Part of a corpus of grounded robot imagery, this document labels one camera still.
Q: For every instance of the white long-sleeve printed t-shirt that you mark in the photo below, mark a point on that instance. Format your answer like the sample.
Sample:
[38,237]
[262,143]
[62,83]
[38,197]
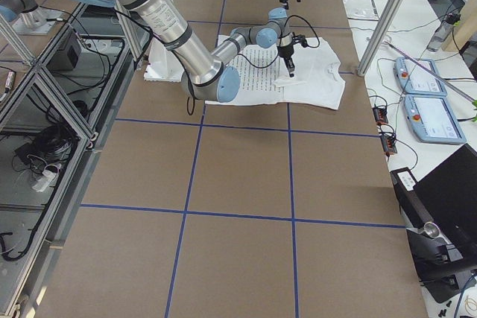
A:
[265,80]

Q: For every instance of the clear plastic bag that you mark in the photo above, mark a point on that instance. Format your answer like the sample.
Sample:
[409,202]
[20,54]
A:
[361,10]

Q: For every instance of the blue-grey teach pendant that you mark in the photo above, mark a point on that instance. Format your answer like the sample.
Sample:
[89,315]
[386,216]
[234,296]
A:
[432,120]
[417,81]

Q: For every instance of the metal reacher grabber tool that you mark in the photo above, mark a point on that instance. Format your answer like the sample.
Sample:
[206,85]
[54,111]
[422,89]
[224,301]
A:
[432,73]

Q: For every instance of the black laptop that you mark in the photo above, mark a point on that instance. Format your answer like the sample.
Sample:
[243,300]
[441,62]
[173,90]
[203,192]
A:
[446,196]

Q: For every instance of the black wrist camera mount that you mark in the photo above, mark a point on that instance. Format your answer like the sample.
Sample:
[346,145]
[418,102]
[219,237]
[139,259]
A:
[299,39]

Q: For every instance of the aluminium frame post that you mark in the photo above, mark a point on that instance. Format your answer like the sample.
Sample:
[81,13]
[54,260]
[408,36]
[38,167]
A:
[390,10]

